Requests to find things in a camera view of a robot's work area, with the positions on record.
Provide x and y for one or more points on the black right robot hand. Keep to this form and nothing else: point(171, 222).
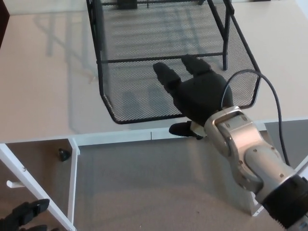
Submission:
point(202, 96)

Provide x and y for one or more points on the black metal file tray frame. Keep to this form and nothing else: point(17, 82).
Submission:
point(144, 59)

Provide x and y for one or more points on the black box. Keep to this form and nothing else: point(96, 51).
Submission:
point(126, 4)

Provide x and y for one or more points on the dark brown furniture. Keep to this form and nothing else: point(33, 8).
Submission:
point(3, 14)

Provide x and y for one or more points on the black mesh sliding tray layer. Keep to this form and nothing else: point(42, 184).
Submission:
point(134, 101)

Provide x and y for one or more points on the clear tape piece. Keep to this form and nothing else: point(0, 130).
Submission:
point(92, 79)

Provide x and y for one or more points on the white hook peg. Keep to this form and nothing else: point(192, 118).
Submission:
point(14, 184)

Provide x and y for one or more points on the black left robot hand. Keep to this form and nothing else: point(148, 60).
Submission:
point(21, 215)

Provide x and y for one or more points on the small black floor object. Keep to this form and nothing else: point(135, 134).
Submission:
point(64, 155)

